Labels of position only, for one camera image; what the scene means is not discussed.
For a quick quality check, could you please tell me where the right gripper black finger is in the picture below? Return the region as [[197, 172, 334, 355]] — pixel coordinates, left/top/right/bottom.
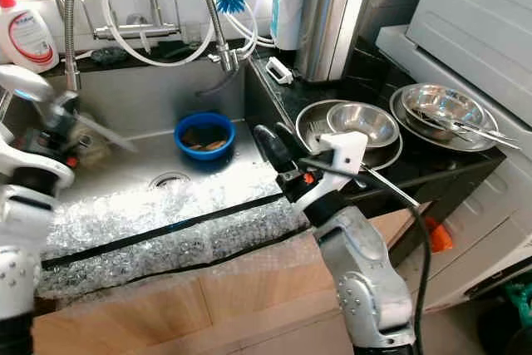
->
[[276, 126, 317, 166], [254, 125, 292, 175]]

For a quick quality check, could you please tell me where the steel bowl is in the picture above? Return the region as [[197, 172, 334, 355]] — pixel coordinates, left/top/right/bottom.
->
[[326, 101, 400, 148], [401, 83, 487, 131]]

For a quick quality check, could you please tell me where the steel table knife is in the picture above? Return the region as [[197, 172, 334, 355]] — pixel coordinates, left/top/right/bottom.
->
[[357, 164, 421, 208]]

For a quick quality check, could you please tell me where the steel fork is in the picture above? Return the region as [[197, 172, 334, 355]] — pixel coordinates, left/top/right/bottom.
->
[[308, 118, 337, 156]]

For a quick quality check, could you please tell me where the small white plastic clip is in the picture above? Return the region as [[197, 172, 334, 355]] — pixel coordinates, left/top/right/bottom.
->
[[266, 57, 296, 86]]

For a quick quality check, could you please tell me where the stainless steel sink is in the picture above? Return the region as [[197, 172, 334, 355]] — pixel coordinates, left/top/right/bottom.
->
[[0, 60, 279, 231]]

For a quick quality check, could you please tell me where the dark scouring pad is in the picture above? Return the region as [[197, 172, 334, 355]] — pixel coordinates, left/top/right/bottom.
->
[[91, 47, 130, 67]]

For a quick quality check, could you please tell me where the blue plastic bowl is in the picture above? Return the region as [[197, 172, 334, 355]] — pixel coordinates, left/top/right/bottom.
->
[[175, 111, 236, 161]]

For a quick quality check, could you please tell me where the white dish soap bottle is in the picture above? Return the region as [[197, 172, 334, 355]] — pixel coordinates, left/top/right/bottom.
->
[[0, 0, 61, 73]]

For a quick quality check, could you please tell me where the steel sink drain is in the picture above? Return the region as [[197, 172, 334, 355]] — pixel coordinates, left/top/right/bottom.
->
[[151, 170, 190, 190]]

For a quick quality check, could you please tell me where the clear bubble wrap sheet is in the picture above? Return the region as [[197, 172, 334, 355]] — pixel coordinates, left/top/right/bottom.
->
[[40, 176, 325, 302]]

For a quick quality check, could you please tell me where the steel utensil holder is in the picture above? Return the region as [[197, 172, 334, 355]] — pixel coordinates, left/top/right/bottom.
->
[[293, 0, 379, 83]]

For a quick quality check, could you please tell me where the white water filter housing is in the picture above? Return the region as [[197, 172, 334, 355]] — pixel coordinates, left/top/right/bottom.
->
[[262, 0, 313, 51]]

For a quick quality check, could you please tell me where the orange plastic object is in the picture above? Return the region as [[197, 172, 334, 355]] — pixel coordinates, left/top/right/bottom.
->
[[422, 215, 454, 254]]

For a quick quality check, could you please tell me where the wooden sink base cabinet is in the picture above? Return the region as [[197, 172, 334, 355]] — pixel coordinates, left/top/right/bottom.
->
[[42, 205, 425, 355]]

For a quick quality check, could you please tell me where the white drawer cabinet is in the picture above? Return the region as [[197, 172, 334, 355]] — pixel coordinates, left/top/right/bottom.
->
[[407, 151, 532, 314]]

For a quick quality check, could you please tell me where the white countertop appliance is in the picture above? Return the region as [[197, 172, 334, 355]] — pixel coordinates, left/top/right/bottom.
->
[[376, 0, 532, 106]]

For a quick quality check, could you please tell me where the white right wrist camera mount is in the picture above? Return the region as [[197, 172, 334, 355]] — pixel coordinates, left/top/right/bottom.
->
[[299, 131, 371, 219]]

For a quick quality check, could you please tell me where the steel spring hose faucet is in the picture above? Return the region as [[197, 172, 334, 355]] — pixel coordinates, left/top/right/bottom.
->
[[62, 0, 246, 94]]

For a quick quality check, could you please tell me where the white water hose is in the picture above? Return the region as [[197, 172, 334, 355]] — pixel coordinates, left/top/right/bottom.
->
[[104, 0, 279, 69]]

